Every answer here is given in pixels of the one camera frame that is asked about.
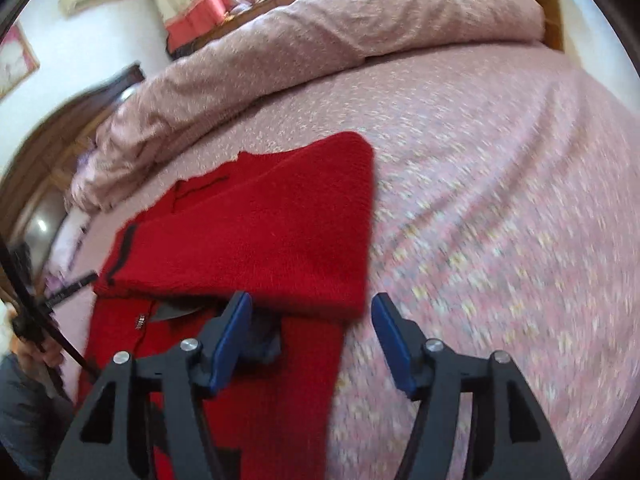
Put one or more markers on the red knit sweater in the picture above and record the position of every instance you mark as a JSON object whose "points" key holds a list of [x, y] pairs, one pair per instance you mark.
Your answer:
{"points": [[260, 220]]}

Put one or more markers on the pink floral quilt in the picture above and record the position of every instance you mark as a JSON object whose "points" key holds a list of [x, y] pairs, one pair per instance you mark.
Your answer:
{"points": [[350, 30]]}

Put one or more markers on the cream and red curtain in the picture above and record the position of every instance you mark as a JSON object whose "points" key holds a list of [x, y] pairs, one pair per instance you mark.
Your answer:
{"points": [[190, 5]]}

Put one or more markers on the white pillow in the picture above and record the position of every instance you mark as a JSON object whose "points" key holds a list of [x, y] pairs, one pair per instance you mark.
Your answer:
{"points": [[70, 240]]}

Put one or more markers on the person's left hand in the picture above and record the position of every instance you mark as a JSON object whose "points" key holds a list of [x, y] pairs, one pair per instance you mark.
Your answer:
{"points": [[42, 362]]}

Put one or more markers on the dark wooden headboard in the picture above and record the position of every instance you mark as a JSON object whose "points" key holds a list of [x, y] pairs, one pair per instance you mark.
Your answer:
{"points": [[50, 160]]}

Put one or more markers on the purple cloth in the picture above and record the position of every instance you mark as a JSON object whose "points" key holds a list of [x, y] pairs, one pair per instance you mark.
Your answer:
{"points": [[87, 160]]}

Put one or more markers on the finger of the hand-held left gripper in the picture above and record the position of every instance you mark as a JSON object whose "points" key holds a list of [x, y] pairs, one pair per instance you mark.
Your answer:
{"points": [[75, 286]]}

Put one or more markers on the framed wall poster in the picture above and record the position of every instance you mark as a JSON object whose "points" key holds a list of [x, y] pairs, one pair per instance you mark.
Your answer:
{"points": [[12, 65]]}

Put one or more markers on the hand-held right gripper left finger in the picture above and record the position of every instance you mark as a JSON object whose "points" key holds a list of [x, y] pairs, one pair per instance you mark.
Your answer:
{"points": [[232, 340]]}

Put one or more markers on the wooden low cabinet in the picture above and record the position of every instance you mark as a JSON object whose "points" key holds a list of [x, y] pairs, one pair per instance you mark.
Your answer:
{"points": [[240, 21]]}

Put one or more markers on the person's grey clothing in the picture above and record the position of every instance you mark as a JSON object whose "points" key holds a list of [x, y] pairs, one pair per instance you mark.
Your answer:
{"points": [[20, 415]]}

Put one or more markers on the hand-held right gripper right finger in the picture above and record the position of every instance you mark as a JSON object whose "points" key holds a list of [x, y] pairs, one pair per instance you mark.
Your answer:
{"points": [[392, 340]]}

